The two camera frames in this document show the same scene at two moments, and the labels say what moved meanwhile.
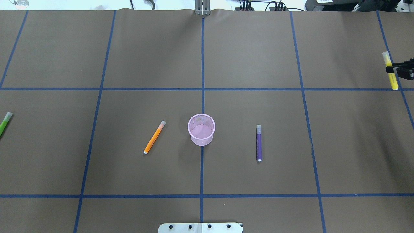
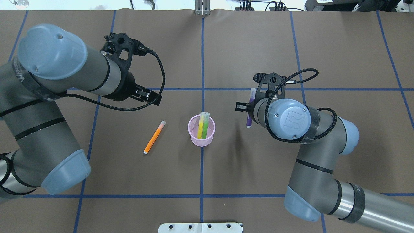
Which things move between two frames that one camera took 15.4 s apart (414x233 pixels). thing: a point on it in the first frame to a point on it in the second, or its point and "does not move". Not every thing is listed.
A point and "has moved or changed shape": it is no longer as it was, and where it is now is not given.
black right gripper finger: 390,69 to 242,106
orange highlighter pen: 154,137 does not move
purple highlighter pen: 259,143 to 252,100
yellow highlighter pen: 388,62 to 202,116
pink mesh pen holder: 201,127 does not move
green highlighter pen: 5,122 has moved or changed shape
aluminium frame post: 202,7 does not move
